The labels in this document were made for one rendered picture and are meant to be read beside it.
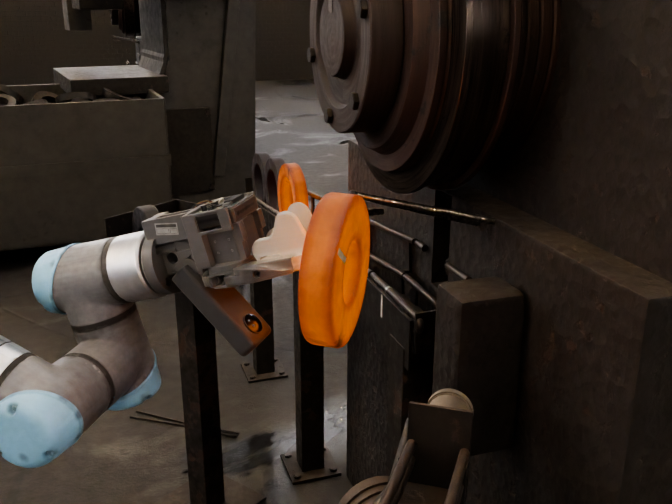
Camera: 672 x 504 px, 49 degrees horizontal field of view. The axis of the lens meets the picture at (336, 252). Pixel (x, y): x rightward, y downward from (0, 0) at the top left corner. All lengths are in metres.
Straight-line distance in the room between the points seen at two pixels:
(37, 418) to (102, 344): 0.13
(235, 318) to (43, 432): 0.21
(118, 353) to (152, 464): 1.25
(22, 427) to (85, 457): 1.40
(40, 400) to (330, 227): 0.32
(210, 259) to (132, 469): 1.37
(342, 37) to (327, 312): 0.48
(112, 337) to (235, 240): 0.20
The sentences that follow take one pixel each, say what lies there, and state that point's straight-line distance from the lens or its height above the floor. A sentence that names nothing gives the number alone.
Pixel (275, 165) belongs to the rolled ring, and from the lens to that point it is 2.01.
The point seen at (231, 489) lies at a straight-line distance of 1.95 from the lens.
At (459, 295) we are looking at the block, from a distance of 0.98.
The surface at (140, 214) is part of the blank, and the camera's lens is 1.61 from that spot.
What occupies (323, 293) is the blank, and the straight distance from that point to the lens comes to 0.67.
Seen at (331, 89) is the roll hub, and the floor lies 1.03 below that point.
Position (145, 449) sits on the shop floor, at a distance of 2.16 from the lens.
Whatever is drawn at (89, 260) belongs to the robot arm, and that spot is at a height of 0.90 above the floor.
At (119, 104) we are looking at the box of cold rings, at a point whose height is 0.72.
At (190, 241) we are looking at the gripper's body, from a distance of 0.76.
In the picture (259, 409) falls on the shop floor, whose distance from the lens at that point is 2.28.
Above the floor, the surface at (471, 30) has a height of 1.13.
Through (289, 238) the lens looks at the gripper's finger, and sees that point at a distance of 0.73.
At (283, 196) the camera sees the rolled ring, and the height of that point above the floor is 0.67.
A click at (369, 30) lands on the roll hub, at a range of 0.98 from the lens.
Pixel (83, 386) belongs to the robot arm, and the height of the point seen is 0.79.
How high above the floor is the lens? 1.16
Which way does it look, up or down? 19 degrees down
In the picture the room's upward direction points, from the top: straight up
